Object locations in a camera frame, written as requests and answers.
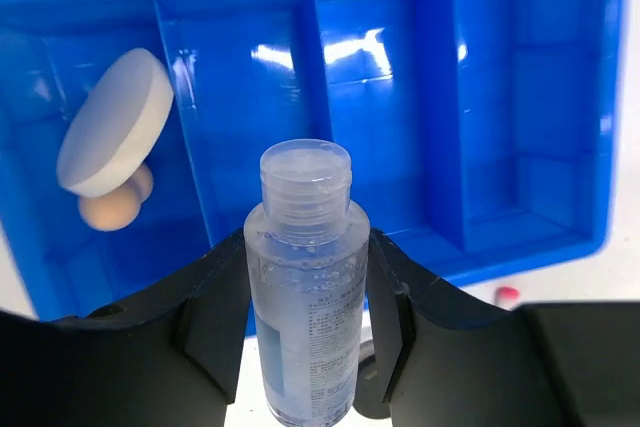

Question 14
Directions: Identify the blue divided plastic tray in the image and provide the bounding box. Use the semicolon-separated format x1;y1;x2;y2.
1;0;623;321

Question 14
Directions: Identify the white round powder puff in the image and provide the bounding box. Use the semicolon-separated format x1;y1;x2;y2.
56;48;174;198

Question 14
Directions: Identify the orange makeup sponge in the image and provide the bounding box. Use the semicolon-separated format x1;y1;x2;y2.
78;163;154;232

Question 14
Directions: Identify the pink small brush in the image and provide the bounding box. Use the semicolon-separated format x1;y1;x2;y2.
494;286;521;307

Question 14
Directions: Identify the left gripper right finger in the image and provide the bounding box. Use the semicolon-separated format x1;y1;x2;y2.
367;230;639;426

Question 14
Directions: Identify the black round jar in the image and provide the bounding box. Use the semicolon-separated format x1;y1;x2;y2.
353;339;390;420

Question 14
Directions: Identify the clear bottle clear cap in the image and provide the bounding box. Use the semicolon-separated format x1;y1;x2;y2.
244;139;370;426

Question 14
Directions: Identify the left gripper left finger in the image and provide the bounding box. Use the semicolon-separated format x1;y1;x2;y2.
1;232;250;426

